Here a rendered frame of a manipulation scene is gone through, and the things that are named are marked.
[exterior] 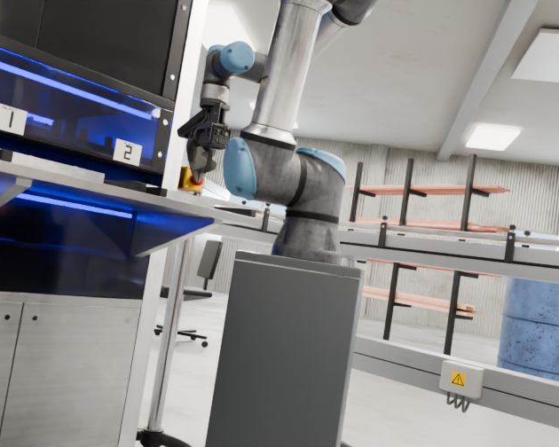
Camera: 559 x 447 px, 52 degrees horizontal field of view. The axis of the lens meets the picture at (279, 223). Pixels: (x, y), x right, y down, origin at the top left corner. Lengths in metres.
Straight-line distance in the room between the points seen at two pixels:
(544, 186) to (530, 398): 9.73
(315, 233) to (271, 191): 0.13
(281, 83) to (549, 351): 3.41
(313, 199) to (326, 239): 0.08
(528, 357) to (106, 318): 3.17
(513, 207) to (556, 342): 7.23
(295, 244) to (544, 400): 1.01
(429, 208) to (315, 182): 9.98
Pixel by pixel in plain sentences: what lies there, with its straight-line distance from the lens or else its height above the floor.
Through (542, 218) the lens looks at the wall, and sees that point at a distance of 11.43.
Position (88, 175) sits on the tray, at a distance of 1.34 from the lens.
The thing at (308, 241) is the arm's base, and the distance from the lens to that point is 1.16.
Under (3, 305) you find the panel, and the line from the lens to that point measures 1.58.
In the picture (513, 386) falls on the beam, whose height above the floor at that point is 0.52.
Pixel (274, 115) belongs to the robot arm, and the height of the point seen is 1.06.
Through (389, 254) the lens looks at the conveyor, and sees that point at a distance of 2.08.
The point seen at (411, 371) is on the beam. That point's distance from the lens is 2.06.
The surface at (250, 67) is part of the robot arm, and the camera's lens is 1.48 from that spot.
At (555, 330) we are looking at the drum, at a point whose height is 0.60.
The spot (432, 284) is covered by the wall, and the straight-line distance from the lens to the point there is 11.05.
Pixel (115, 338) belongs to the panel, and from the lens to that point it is 1.75.
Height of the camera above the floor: 0.78
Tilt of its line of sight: 4 degrees up
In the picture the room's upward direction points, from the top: 9 degrees clockwise
